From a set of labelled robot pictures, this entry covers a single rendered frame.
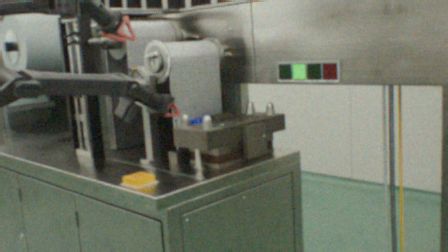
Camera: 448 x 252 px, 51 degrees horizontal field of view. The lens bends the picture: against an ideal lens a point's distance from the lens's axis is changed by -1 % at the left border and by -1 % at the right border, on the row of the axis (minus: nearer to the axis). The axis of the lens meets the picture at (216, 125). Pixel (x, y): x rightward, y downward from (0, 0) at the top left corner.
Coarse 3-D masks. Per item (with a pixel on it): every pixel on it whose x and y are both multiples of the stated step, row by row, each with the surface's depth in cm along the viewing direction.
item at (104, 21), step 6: (102, 6) 145; (96, 12) 144; (102, 12) 144; (108, 12) 146; (114, 12) 148; (120, 12) 146; (96, 18) 145; (102, 18) 145; (108, 18) 146; (114, 18) 146; (102, 24) 146; (108, 24) 146; (114, 24) 145; (96, 30) 151
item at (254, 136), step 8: (248, 128) 158; (256, 128) 161; (264, 128) 164; (248, 136) 158; (256, 136) 161; (264, 136) 164; (248, 144) 159; (256, 144) 162; (264, 144) 165; (248, 152) 159; (256, 152) 162; (264, 152) 165
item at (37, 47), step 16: (0, 16) 220; (16, 16) 225; (32, 16) 231; (48, 16) 236; (0, 32) 220; (16, 32) 226; (32, 32) 231; (48, 32) 237; (0, 48) 221; (16, 48) 226; (32, 48) 232; (48, 48) 237; (0, 64) 221; (16, 64) 227; (32, 64) 232; (48, 64) 238; (48, 96) 239; (64, 96) 245; (16, 112) 228; (32, 112) 234; (48, 112) 240; (64, 112) 246; (16, 128) 229; (32, 128) 235; (48, 128) 240; (64, 128) 247
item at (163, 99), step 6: (156, 96) 155; (162, 96) 158; (168, 96) 156; (150, 102) 154; (156, 102) 155; (162, 102) 156; (168, 102) 155; (150, 108) 156; (156, 108) 156; (162, 108) 156
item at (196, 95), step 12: (216, 72) 176; (180, 84) 165; (192, 84) 168; (204, 84) 173; (216, 84) 177; (180, 96) 165; (192, 96) 169; (204, 96) 173; (216, 96) 177; (180, 108) 165; (192, 108) 169; (204, 108) 173; (216, 108) 178
